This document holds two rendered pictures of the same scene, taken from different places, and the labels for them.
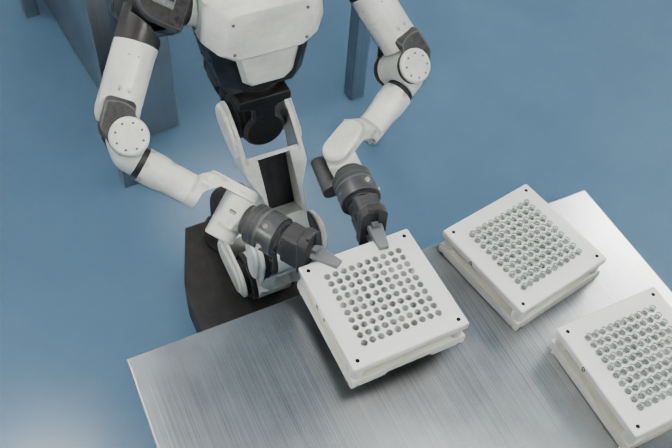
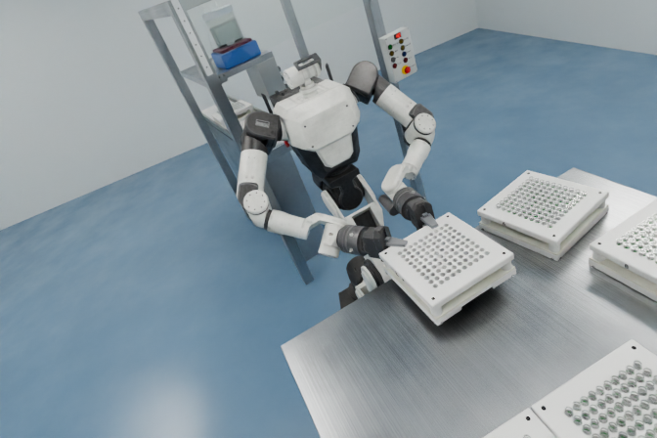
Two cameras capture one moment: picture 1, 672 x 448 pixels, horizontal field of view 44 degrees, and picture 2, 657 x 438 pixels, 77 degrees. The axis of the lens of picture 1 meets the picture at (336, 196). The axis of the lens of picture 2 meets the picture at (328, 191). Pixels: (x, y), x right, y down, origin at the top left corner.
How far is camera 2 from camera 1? 58 cm
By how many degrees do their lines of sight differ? 23
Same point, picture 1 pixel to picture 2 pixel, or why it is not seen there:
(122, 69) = (246, 166)
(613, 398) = not seen: outside the picture
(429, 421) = (509, 339)
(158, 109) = (316, 239)
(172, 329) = not seen: hidden behind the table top
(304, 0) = (343, 102)
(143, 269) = not seen: hidden behind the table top
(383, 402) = (467, 333)
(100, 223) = (295, 307)
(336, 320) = (412, 277)
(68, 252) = (280, 327)
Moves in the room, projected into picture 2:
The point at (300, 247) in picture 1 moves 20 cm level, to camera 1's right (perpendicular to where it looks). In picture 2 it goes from (375, 239) to (448, 224)
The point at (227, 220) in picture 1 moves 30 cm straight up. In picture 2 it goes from (328, 240) to (293, 157)
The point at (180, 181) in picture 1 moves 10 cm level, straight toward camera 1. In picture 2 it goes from (293, 223) to (297, 240)
